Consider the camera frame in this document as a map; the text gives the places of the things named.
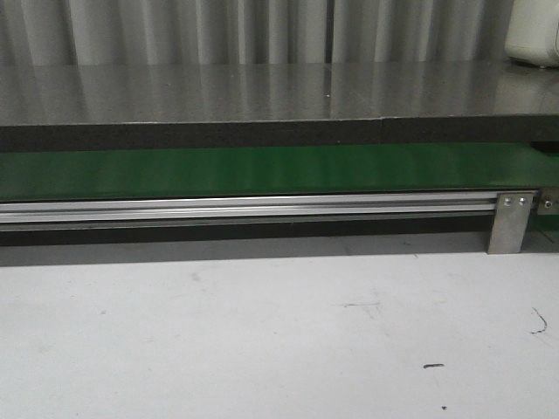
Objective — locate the grey stone counter slab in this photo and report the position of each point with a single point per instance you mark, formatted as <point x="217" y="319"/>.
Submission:
<point x="116" y="107"/>

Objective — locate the green conveyor belt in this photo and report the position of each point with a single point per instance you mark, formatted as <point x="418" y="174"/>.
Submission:
<point x="194" y="172"/>

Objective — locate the steel roller end plate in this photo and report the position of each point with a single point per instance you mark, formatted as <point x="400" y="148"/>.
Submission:
<point x="548" y="202"/>

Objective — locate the grey pleated curtain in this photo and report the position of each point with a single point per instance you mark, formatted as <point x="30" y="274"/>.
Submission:
<point x="250" y="32"/>

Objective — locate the white appliance on counter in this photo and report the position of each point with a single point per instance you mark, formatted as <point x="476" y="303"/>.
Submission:
<point x="532" y="33"/>

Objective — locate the aluminium conveyor side rail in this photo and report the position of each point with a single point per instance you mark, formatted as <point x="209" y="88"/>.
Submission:
<point x="247" y="206"/>

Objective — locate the steel conveyor support bracket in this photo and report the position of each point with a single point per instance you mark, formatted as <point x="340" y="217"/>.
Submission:
<point x="510" y="221"/>

